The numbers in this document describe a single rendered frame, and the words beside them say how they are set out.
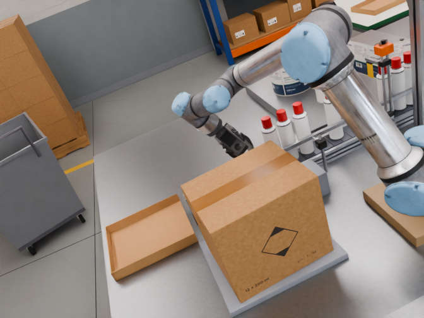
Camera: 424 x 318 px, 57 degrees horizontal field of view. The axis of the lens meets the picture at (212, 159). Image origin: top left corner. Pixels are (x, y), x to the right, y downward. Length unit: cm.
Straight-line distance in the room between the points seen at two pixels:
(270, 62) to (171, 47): 465
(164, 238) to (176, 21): 453
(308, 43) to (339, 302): 64
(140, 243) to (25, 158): 163
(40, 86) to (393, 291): 377
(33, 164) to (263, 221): 221
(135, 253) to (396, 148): 91
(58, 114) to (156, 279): 326
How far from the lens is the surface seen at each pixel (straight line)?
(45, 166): 298
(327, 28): 92
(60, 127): 443
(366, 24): 284
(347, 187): 140
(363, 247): 121
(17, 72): 428
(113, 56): 569
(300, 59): 90
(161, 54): 575
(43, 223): 318
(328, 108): 147
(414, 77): 148
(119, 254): 147
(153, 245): 143
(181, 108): 123
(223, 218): 95
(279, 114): 137
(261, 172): 105
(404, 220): 122
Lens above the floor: 173
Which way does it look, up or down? 32 degrees down
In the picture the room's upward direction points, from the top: 21 degrees counter-clockwise
